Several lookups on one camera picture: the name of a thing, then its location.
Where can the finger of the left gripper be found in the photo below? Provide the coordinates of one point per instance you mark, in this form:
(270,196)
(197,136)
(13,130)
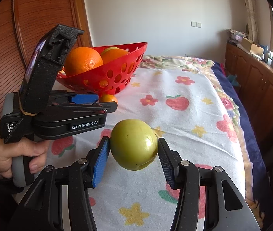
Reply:
(81,109)
(65,97)

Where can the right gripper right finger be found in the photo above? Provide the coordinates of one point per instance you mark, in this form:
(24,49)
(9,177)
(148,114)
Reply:
(225,209)

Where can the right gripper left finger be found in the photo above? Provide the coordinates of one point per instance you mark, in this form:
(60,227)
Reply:
(43,200)

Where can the small mandarin orange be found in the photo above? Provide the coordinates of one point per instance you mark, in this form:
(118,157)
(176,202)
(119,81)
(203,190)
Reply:
(107,98)

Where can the large orange with stem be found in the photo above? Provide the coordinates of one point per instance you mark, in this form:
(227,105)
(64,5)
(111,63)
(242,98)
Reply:
(80,60)

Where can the green apple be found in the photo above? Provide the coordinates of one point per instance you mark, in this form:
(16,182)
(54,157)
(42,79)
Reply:
(133,144)

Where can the person's left hand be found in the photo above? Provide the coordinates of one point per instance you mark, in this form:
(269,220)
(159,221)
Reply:
(25,147)

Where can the red perforated plastic basket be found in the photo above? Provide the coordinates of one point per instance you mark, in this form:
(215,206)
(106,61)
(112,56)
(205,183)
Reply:
(110,78)

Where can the floral bed quilt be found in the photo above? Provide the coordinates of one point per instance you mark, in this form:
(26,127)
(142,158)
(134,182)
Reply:
(257,184)

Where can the yellow-green lemon fruit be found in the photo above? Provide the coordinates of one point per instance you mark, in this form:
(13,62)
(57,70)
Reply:
(108,49)

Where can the floral white blanket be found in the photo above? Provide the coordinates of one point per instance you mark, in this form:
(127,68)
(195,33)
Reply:
(182,107)

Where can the wooden headboard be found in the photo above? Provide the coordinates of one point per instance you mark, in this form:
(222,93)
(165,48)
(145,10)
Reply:
(22,24)

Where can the wooden sideboard cabinet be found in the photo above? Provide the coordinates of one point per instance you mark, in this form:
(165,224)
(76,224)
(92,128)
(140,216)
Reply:
(256,91)

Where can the stack of papers on cabinet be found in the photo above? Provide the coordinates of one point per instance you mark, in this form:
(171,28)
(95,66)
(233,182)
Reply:
(236,36)

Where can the cardboard box on cabinet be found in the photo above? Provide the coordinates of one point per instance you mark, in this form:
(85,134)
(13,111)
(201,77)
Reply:
(251,47)

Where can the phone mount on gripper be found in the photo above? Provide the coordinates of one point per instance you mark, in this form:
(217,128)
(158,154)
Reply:
(46,61)

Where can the white wall switch plate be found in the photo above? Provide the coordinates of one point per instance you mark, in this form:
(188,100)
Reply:
(196,24)

